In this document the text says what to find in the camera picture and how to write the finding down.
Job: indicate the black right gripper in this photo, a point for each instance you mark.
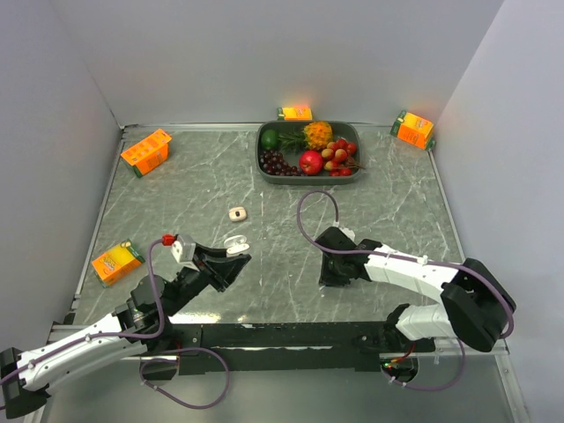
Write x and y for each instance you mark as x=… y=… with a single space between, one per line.
x=329 y=278

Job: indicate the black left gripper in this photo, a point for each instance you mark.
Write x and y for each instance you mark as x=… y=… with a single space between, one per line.
x=216 y=268

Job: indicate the white earbuds charging case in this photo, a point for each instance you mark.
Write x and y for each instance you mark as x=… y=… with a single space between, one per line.
x=236 y=245

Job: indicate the pink earbuds charging case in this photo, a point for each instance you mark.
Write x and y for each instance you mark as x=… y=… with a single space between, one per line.
x=237 y=214

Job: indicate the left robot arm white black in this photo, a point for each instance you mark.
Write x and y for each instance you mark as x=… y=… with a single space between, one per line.
x=140 y=325

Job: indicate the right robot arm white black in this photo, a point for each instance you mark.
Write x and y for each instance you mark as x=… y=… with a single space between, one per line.
x=469 y=303

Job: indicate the orange juice box near left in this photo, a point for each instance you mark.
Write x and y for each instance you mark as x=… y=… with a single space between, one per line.
x=116 y=263

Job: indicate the orange juice box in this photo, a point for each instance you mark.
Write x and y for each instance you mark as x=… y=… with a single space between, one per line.
x=295 y=114
x=414 y=130
x=147 y=154
x=116 y=263

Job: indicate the red apple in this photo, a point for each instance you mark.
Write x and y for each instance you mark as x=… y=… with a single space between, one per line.
x=311 y=163

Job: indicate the dark purple grape bunch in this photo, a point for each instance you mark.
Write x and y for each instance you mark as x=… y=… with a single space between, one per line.
x=274 y=163

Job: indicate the orange juice box far left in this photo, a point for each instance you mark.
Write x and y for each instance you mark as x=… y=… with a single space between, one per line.
x=147 y=154

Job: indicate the small pineapple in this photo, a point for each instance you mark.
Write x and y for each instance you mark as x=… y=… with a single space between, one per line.
x=314 y=136

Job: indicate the green lime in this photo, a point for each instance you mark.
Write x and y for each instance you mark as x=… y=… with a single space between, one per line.
x=269 y=140

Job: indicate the dark grey fruit tray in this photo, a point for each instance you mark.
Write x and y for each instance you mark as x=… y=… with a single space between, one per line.
x=340 y=129

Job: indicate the orange juice box far right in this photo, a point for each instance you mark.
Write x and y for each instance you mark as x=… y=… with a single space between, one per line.
x=414 y=130

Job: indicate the orange juice box back centre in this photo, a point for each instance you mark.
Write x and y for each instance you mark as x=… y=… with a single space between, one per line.
x=295 y=114

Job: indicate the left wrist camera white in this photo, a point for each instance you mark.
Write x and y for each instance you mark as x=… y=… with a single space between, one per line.
x=182 y=247

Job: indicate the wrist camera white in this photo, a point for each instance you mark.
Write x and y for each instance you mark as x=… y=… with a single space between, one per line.
x=182 y=247
x=349 y=233

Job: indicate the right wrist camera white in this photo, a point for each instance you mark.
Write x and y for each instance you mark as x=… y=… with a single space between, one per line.
x=349 y=233

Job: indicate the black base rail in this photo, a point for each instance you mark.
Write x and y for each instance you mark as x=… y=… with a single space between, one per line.
x=359 y=346

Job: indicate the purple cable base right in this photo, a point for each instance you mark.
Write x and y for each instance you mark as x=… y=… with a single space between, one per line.
x=392 y=380

